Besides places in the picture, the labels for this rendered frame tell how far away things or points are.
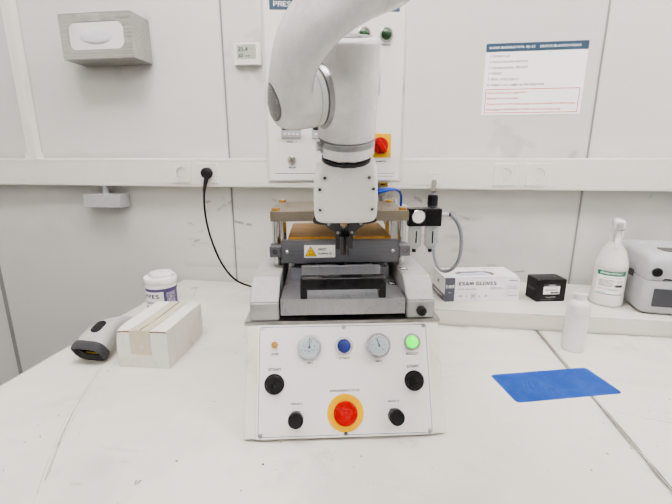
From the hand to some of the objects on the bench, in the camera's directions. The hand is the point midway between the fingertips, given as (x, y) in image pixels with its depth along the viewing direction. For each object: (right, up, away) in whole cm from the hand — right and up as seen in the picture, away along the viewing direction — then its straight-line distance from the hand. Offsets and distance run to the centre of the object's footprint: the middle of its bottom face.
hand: (343, 241), depth 68 cm
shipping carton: (-44, -26, +28) cm, 58 cm away
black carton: (+62, -16, +51) cm, 82 cm away
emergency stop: (0, -31, -3) cm, 31 cm away
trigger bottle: (+78, -17, +46) cm, 92 cm away
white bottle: (+57, -26, +28) cm, 69 cm away
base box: (+1, -27, +24) cm, 36 cm away
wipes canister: (-51, -22, +45) cm, 71 cm away
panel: (0, -33, -4) cm, 33 cm away
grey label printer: (+94, -17, +47) cm, 106 cm away
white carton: (+42, -15, +54) cm, 70 cm away
